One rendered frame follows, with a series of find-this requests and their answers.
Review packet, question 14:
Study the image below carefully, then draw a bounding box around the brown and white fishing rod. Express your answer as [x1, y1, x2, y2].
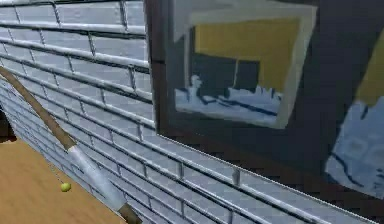
[0, 65, 144, 224]

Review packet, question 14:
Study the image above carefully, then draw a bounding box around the light wooden table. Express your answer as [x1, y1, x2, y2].
[0, 137, 129, 224]

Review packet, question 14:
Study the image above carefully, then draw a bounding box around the dark framed wall picture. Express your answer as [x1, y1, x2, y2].
[143, 0, 384, 224]

